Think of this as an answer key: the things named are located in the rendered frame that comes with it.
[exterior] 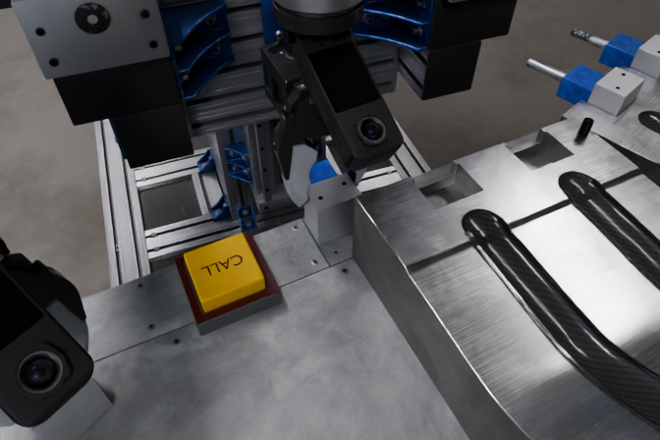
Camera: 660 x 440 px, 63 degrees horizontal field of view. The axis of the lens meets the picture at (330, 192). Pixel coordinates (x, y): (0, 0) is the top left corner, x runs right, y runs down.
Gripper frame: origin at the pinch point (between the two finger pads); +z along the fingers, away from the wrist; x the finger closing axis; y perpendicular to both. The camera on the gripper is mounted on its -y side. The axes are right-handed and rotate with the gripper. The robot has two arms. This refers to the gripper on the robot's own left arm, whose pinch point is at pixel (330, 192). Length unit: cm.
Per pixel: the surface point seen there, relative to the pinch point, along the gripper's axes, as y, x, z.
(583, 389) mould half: -27.5, -5.9, -4.5
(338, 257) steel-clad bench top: -4.7, 1.3, 4.6
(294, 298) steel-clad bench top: -7.2, 7.2, 4.6
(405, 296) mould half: -14.4, -0.2, -1.1
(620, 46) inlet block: 5.5, -44.0, -2.2
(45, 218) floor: 99, 49, 85
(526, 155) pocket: -5.4, -20.1, -1.7
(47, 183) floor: 115, 47, 85
